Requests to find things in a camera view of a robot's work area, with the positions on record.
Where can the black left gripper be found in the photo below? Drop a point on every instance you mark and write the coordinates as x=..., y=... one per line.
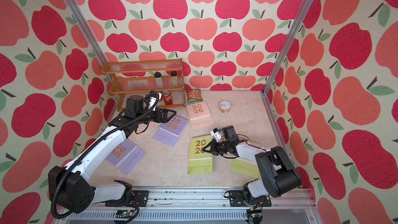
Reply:
x=165, y=117

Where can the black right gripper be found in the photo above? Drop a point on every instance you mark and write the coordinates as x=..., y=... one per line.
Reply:
x=212, y=145

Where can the green calendar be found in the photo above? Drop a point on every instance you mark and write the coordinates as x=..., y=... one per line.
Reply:
x=246, y=163
x=199, y=162

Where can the pink calendar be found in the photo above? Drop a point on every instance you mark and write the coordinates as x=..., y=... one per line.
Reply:
x=143, y=130
x=199, y=115

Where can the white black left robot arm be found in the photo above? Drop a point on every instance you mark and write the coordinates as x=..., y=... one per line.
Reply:
x=69, y=190

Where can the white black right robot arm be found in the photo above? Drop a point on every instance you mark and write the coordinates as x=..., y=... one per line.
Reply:
x=277, y=174

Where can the purple calendar centre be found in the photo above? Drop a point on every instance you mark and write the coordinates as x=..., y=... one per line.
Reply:
x=169, y=133

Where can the purple calendar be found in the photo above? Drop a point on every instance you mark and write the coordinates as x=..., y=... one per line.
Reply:
x=126, y=156
x=169, y=133

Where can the red soda can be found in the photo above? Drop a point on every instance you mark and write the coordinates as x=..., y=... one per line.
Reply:
x=167, y=97

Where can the green orange snack packet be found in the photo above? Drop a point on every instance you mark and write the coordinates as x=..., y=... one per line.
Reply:
x=194, y=96

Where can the small yellow pull-tab can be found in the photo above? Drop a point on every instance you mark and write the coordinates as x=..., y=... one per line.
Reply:
x=225, y=107

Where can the left glass spice jar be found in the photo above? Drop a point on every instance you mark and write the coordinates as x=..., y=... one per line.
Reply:
x=158, y=80

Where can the glass spice jar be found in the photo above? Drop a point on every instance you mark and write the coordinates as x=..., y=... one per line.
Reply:
x=158, y=80
x=174, y=78

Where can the right glass spice jar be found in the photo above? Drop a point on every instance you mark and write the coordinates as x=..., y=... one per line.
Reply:
x=174, y=78

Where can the wooden three-tier shelf rack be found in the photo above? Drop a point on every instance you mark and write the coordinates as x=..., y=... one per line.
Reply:
x=137, y=78

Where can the purple calendar left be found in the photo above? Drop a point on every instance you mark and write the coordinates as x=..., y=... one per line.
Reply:
x=126, y=156

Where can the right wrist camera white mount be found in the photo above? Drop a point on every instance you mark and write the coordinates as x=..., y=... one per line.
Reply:
x=217, y=135

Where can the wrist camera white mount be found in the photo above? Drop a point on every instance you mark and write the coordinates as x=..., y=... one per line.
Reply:
x=217, y=135
x=153, y=100

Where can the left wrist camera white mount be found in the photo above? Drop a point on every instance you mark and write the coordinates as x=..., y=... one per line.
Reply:
x=153, y=100

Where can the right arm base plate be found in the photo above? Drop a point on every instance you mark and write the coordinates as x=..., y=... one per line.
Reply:
x=243, y=198

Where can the aluminium front rail frame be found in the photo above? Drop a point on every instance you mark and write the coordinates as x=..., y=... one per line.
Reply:
x=201, y=205

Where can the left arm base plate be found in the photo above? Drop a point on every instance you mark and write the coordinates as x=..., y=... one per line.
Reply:
x=136, y=198

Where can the left aluminium corner post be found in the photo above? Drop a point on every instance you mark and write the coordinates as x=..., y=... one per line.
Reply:
x=86, y=30

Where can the aluminium corner post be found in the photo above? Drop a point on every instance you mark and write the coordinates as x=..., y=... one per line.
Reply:
x=294, y=29
x=86, y=30

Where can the right aluminium corner post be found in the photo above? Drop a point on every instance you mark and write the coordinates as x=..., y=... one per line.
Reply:
x=294, y=29

